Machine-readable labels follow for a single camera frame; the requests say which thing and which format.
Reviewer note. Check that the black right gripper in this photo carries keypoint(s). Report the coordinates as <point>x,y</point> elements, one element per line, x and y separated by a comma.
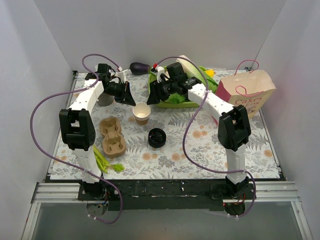
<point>157,89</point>

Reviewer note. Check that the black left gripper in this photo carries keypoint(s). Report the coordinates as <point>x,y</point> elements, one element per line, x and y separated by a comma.
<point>125,91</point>

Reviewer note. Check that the brown paper cup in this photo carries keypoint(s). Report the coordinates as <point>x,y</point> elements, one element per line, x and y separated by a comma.
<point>141,112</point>

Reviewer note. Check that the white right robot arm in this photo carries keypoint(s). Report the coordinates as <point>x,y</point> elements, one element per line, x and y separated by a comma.
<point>233,122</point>

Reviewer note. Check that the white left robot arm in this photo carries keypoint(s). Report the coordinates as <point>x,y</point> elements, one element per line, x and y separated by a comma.
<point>77,128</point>

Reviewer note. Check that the bok choy front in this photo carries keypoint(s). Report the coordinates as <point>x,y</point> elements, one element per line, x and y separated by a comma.
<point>175,99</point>

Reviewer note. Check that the green plastic vegetable tray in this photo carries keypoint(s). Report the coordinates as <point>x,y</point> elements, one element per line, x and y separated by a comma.
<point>186,104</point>

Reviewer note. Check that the grey straw holder cup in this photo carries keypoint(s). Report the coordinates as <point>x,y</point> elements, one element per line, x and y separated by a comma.
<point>105,100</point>

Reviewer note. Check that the purple eggplant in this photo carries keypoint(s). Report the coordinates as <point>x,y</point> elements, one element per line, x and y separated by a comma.
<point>138,68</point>

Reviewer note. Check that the stack of black lids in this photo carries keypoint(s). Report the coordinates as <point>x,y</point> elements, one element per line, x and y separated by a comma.
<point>156,138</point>

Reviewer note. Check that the napa cabbage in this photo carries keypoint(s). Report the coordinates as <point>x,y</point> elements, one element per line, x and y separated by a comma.
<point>202,75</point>

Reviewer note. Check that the floral table mat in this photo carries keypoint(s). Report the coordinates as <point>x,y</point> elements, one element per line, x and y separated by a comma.
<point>142,162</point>

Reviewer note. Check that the brown cardboard cup carrier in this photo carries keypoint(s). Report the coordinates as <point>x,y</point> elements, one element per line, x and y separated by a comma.
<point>113,144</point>

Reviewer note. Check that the yellow vegetable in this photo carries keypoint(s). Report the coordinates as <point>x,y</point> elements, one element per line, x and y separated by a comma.
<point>210,72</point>

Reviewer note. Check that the green celery stalks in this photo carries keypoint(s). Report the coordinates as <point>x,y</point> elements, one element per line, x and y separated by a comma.
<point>103,164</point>

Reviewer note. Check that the pink paper cake bag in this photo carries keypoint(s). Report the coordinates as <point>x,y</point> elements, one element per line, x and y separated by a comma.
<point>250,89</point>

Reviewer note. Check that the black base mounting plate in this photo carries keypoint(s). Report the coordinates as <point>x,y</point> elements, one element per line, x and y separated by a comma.
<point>154,194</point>

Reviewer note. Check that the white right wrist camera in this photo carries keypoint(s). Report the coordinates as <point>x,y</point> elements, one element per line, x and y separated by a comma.
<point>157,71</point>

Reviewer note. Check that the aluminium frame rail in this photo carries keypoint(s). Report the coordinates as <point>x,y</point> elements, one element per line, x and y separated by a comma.
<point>266,191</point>

